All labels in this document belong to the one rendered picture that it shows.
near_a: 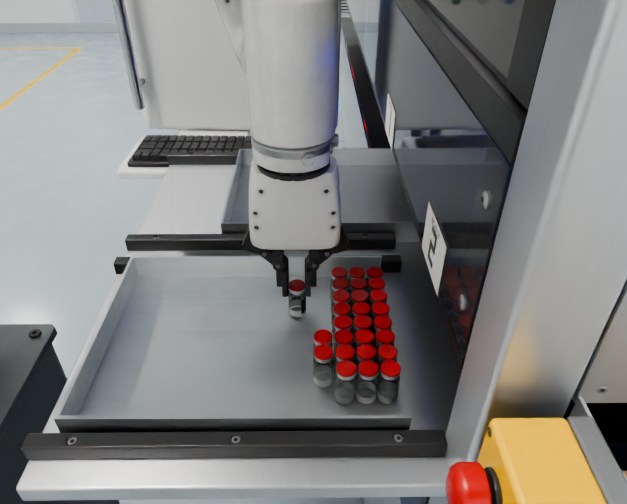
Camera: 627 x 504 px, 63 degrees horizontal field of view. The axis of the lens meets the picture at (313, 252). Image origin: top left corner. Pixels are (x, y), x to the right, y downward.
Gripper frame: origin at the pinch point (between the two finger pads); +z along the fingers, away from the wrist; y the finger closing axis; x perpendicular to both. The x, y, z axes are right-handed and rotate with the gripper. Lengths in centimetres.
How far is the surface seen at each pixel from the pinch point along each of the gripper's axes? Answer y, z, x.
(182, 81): 29, 1, -77
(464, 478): -11.7, -7.4, 30.2
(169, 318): 16.1, 5.8, 1.1
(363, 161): -11.9, 5.0, -41.4
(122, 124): 123, 94, -279
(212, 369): 9.4, 5.8, 9.4
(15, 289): 116, 94, -109
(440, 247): -14.4, -9.9, 7.9
